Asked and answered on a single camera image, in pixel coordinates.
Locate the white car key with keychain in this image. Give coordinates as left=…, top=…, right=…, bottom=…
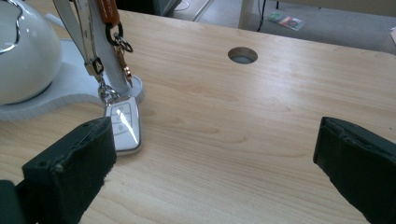
left=73, top=0, right=144, bottom=156

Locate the colourful packet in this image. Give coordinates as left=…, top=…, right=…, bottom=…
left=266, top=11, right=306, bottom=32

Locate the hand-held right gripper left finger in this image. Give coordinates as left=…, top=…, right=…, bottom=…
left=21, top=116, right=119, bottom=224

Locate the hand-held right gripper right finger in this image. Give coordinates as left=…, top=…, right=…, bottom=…
left=312, top=116, right=396, bottom=224

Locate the orange strap keychain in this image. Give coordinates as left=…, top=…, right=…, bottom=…
left=95, top=0, right=135, bottom=89

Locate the black hanging cable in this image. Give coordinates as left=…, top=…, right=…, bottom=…
left=256, top=0, right=268, bottom=33

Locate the white bowl with silver rim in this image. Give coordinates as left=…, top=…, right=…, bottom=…
left=0, top=0, right=64, bottom=106

